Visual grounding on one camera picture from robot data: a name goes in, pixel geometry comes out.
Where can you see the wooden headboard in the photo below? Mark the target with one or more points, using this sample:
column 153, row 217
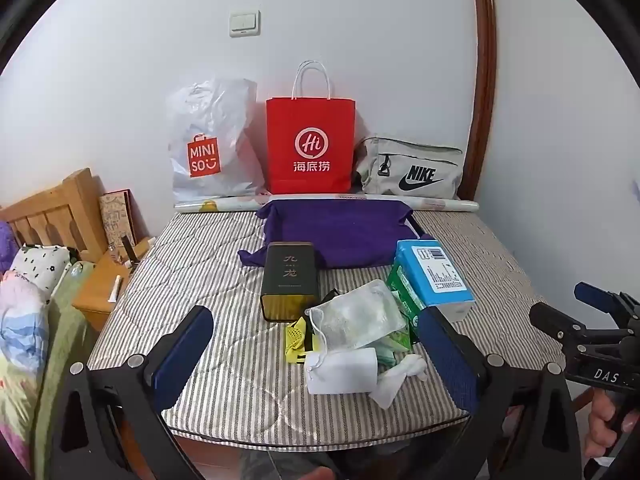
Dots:
column 55, row 210

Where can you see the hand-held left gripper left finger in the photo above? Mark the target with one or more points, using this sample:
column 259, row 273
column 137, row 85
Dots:
column 182, row 360

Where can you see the wooden nightstand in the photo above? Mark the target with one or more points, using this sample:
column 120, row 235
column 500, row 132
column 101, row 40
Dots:
column 100, row 295

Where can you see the white tube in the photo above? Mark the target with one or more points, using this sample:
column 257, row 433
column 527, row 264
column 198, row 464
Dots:
column 116, row 288

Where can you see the plain white pouch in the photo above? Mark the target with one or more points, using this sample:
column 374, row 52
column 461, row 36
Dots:
column 340, row 370

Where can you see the person's right hand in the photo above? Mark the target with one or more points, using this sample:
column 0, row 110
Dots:
column 595, row 425

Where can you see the small black bottle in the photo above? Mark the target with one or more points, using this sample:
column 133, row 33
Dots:
column 129, row 252

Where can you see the dark green wipe packet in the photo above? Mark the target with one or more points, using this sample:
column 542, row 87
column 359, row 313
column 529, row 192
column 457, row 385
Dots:
column 400, row 290

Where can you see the purple fabric tray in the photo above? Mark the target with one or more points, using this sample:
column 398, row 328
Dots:
column 340, row 230

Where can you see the white polka dot pillow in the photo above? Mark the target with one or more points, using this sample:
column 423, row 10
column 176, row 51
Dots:
column 42, row 265

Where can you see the red paper bag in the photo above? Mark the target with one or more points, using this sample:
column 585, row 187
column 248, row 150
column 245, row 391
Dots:
column 310, row 125

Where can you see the pastel floral blanket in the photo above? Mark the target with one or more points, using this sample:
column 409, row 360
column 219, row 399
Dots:
column 20, row 350

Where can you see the white wall switch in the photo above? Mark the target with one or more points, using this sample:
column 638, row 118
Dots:
column 245, row 22

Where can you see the blue tissue box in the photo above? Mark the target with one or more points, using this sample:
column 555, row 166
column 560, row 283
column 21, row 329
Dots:
column 435, row 275

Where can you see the dark green tea tin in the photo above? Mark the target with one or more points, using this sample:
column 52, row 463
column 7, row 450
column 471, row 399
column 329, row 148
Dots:
column 289, row 280

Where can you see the white plastic shopping bag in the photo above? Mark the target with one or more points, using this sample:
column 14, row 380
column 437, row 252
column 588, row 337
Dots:
column 215, row 130

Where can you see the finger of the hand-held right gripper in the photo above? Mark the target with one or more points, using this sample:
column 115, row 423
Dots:
column 552, row 319
column 602, row 299

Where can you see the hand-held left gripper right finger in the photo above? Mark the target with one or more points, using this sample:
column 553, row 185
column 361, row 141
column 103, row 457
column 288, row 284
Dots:
column 447, row 360

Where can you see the purple plush toy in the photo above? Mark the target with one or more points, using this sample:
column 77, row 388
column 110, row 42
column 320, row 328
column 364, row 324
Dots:
column 6, row 245

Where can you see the brown wooden door frame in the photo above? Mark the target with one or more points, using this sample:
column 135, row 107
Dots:
column 482, row 85

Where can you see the brown patterned book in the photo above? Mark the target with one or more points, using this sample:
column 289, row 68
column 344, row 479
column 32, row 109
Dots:
column 117, row 220

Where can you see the grey waist bag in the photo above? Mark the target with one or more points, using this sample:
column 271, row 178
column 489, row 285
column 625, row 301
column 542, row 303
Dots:
column 410, row 170

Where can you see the rolled printed paper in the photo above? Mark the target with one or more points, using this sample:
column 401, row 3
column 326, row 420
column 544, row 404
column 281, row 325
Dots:
column 450, row 205

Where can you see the brown wooden baseboard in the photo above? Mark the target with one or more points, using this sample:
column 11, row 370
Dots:
column 582, row 402

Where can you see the grey striped quilt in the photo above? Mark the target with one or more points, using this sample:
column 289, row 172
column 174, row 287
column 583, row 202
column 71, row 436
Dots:
column 210, row 270

